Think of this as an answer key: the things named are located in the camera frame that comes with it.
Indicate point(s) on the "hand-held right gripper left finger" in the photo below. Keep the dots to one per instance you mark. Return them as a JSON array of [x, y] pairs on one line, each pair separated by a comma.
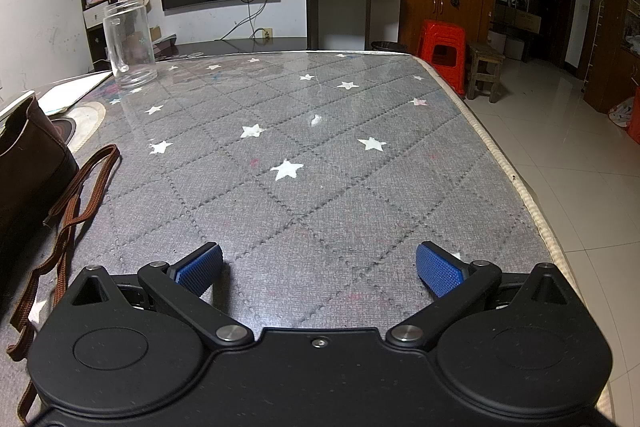
[[200, 269]]

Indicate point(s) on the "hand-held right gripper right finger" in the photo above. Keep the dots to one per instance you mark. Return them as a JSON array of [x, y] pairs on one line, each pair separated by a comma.
[[440, 269]]

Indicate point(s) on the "brown shoelace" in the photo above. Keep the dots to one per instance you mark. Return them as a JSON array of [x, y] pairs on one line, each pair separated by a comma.
[[100, 192]]

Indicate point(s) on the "brown leather shoe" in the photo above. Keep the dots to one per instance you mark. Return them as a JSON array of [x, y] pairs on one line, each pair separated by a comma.
[[30, 167]]

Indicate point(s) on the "grey star-print table mat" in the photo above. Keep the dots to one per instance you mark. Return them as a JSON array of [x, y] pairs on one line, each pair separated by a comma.
[[325, 157]]

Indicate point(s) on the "round white-rimmed cooktop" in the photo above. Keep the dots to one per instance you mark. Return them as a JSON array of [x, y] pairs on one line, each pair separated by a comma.
[[87, 117]]

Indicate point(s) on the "white paper sheet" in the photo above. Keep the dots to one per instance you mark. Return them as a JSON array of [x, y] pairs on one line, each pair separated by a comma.
[[75, 89]]

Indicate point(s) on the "small wooden stool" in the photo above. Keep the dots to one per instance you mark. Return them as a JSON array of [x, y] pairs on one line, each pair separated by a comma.
[[482, 52]]

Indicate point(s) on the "dark television console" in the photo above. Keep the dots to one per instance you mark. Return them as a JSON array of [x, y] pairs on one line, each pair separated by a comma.
[[240, 46]]

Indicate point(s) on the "clear glass mug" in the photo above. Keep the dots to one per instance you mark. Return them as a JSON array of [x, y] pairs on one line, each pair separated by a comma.
[[130, 52]]

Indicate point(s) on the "dark trash bin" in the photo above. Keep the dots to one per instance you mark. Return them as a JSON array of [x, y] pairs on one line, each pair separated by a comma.
[[387, 46]]

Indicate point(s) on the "red plastic stool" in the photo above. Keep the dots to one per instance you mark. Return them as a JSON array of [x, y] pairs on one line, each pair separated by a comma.
[[430, 37]]

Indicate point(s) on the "cardboard box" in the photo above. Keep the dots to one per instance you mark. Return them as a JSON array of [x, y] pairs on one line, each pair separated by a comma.
[[529, 22]]

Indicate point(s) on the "brown wooden shelving unit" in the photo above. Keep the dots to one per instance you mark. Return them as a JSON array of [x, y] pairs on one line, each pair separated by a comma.
[[600, 32]]

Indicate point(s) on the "wall power outlet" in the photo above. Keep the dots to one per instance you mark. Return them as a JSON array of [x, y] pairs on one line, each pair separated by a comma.
[[267, 34]]

